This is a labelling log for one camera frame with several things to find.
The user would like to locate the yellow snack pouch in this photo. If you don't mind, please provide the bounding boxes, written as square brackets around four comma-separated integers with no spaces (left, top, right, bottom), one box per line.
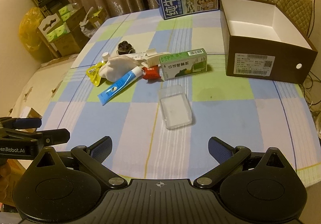
[86,61,105,87]

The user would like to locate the blue toothpaste tube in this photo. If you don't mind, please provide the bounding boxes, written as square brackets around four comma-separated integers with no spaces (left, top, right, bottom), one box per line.
[97,66,143,106]

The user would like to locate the white cloth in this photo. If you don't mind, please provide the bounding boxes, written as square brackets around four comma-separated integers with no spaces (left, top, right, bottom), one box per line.
[99,55,140,82]

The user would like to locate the small white medicine bottle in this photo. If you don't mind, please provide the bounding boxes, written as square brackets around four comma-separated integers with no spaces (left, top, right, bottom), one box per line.
[102,52,110,62]

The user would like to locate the green white medicine box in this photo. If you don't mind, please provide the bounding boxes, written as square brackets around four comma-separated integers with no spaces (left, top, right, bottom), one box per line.
[160,48,207,80]

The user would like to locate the red candy packet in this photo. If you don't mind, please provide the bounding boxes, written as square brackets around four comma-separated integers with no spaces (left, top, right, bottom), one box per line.
[143,65,161,80]

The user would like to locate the dark velvet scrunchie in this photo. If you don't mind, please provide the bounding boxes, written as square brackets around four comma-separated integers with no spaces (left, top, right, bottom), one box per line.
[117,41,135,55]

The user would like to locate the cream hair claw clip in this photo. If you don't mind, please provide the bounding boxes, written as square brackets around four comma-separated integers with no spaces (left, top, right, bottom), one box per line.
[141,48,170,68]

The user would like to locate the white ointment box with bird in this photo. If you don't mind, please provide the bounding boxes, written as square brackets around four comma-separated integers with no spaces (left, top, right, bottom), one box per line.
[120,52,147,62]

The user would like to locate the left hand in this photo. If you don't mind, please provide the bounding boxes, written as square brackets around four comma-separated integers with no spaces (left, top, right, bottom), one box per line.
[0,162,11,192]

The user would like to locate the yellow plastic bag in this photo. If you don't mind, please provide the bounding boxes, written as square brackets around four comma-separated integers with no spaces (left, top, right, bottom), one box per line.
[18,7,44,53]

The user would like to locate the checkered bed sheet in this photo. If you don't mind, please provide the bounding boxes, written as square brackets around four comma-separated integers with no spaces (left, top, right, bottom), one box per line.
[42,10,320,186]

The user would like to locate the cardboard box with tissue packs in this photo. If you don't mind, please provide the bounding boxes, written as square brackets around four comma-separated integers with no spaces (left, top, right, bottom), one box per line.
[38,3,89,57]

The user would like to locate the brown cardboard shoe box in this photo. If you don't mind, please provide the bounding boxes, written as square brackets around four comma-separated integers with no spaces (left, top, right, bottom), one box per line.
[220,0,318,84]

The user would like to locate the open cardboard box with bag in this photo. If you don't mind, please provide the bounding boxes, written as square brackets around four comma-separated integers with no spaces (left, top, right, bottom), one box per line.
[79,7,108,38]

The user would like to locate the beige quilted chair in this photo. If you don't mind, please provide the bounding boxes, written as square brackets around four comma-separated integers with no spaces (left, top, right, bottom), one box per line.
[268,0,313,35]

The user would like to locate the black power cable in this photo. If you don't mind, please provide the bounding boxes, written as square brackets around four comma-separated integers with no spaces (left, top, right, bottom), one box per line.
[302,0,321,112]

